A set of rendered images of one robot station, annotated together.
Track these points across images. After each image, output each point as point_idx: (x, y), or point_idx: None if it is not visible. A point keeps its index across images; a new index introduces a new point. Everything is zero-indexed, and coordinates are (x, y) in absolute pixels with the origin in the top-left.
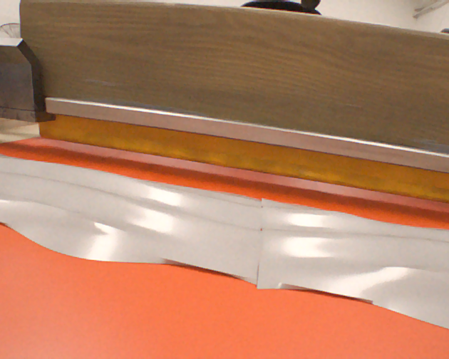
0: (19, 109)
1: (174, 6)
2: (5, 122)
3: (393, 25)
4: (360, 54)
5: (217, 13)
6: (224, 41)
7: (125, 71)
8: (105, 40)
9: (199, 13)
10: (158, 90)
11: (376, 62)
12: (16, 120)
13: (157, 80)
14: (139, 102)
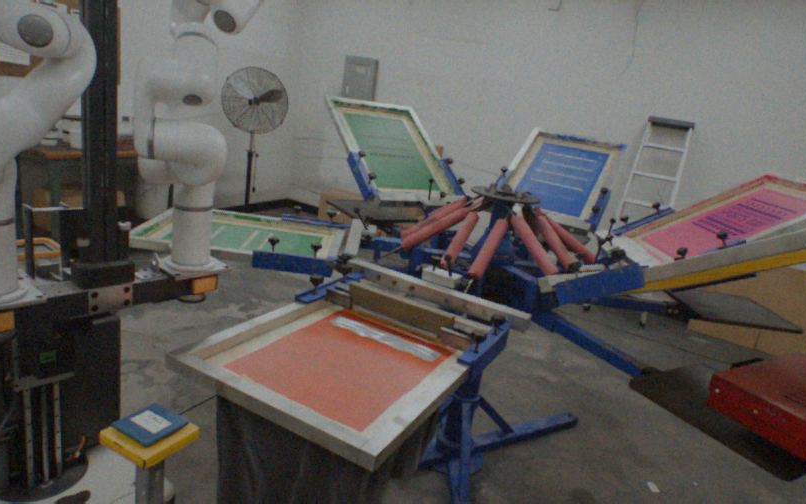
0: (346, 306)
1: (379, 294)
2: None
3: (415, 305)
4: (409, 309)
5: (386, 297)
6: (387, 302)
7: (369, 303)
8: (366, 296)
9: (383, 296)
10: (375, 308)
11: (412, 311)
12: None
13: (375, 306)
14: (371, 309)
